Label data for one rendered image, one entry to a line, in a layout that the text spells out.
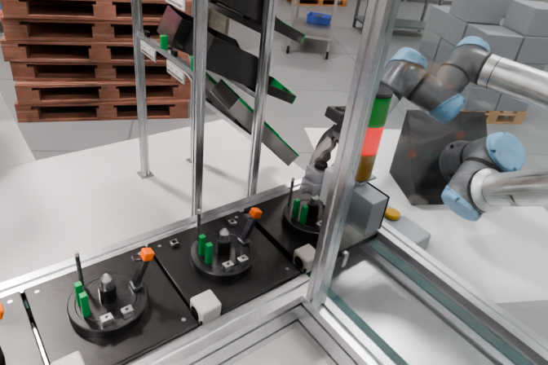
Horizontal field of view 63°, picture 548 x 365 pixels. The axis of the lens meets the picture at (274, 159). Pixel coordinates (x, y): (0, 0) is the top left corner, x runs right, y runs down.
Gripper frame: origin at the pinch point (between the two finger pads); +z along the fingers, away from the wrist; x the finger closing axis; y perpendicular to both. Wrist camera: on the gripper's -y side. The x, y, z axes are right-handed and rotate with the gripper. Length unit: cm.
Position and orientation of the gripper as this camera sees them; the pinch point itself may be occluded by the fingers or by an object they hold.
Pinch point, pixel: (318, 171)
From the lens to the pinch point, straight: 102.8
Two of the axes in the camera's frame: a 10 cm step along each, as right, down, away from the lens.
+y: 5.2, 3.8, 7.6
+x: -6.0, -4.8, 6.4
